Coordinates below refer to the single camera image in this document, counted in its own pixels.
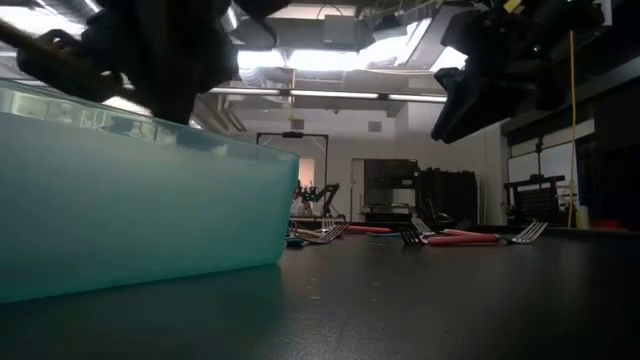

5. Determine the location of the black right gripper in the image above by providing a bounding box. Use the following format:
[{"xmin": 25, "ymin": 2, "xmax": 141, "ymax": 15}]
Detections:
[{"xmin": 430, "ymin": 0, "xmax": 607, "ymax": 146}]

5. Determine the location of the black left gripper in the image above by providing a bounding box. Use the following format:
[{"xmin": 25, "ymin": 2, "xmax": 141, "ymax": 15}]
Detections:
[{"xmin": 17, "ymin": 0, "xmax": 242, "ymax": 126}]

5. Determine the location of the pink handled silver fork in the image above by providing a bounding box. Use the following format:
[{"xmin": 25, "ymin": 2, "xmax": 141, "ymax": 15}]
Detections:
[
  {"xmin": 427, "ymin": 221, "xmax": 549, "ymax": 248},
  {"xmin": 344, "ymin": 225, "xmax": 393, "ymax": 235},
  {"xmin": 321, "ymin": 218, "xmax": 346, "ymax": 238},
  {"xmin": 410, "ymin": 216, "xmax": 501, "ymax": 238}
]

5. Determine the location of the blue handled dark fork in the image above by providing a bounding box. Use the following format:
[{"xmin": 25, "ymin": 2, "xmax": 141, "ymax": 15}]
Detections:
[
  {"xmin": 369, "ymin": 227, "xmax": 427, "ymax": 247},
  {"xmin": 285, "ymin": 222, "xmax": 350, "ymax": 248}
]

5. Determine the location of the black cabinet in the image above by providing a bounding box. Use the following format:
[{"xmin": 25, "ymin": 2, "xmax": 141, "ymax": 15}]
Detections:
[{"xmin": 415, "ymin": 168, "xmax": 479, "ymax": 226}]

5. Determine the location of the black shelving unit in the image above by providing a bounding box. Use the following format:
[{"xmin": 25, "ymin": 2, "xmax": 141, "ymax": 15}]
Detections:
[{"xmin": 363, "ymin": 158, "xmax": 419, "ymax": 224}]

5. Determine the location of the black office chair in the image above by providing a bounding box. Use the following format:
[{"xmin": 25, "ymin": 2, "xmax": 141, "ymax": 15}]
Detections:
[{"xmin": 427, "ymin": 198, "xmax": 456, "ymax": 225}]

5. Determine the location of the black perforated rack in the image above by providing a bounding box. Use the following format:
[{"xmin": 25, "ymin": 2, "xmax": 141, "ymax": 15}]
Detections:
[{"xmin": 503, "ymin": 173, "xmax": 569, "ymax": 229}]

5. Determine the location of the long ceiling light bar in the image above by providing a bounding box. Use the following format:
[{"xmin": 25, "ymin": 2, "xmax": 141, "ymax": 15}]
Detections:
[{"xmin": 207, "ymin": 87, "xmax": 449, "ymax": 105}]

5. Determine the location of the grey ceiling air unit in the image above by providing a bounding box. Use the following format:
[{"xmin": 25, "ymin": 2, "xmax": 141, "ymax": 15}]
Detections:
[{"xmin": 322, "ymin": 13, "xmax": 359, "ymax": 46}]

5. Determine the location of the teal plastic bin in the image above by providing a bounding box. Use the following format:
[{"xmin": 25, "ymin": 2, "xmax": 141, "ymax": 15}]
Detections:
[{"xmin": 0, "ymin": 78, "xmax": 300, "ymax": 305}]

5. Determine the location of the person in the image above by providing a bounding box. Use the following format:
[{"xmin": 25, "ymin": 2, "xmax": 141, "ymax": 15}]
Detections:
[{"xmin": 292, "ymin": 179, "xmax": 314, "ymax": 217}]

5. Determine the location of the silver rectangular air duct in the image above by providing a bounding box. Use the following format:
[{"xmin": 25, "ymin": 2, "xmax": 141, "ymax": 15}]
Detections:
[{"xmin": 404, "ymin": 4, "xmax": 469, "ymax": 71}]

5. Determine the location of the white wall board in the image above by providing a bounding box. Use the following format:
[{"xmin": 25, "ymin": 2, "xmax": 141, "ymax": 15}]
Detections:
[{"xmin": 507, "ymin": 141, "xmax": 581, "ymax": 187}]

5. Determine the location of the yellow power cord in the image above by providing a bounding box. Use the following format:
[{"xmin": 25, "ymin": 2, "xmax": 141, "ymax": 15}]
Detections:
[{"xmin": 567, "ymin": 29, "xmax": 577, "ymax": 229}]

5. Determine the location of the black metal gantry frame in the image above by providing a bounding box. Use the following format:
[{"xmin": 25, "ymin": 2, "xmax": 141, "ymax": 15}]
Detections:
[{"xmin": 256, "ymin": 131, "xmax": 330, "ymax": 221}]

